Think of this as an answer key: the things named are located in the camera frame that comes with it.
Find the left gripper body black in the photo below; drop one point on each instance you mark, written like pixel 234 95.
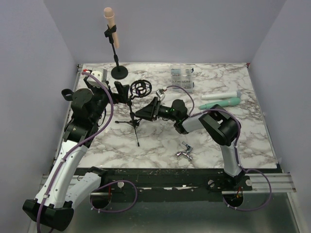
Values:
pixel 101 97

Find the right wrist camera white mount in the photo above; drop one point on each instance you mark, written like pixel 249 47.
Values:
pixel 161 94

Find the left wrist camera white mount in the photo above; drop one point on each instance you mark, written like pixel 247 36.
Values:
pixel 99 73

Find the green microphone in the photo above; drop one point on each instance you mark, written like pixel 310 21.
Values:
pixel 223 103

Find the chrome faucet tap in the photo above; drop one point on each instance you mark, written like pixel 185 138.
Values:
pixel 187 152

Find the clear plastic screw box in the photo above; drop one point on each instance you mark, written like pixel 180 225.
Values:
pixel 181 75

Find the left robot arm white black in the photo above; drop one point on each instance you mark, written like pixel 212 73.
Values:
pixel 55 203

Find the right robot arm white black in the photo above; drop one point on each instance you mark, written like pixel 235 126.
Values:
pixel 223 128

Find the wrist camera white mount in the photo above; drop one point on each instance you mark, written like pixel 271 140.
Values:
pixel 99 73
pixel 161 94

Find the aluminium frame rail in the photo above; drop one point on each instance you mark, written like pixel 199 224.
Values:
pixel 279 183

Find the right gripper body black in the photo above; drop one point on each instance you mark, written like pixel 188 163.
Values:
pixel 164 111

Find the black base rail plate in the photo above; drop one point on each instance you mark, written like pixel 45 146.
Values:
pixel 123 185

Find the white microphone grey mesh head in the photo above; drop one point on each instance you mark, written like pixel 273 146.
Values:
pixel 223 95

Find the black tall round-base stand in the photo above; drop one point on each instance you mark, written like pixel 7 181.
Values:
pixel 118 72

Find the peach microphone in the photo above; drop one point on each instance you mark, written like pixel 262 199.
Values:
pixel 110 17

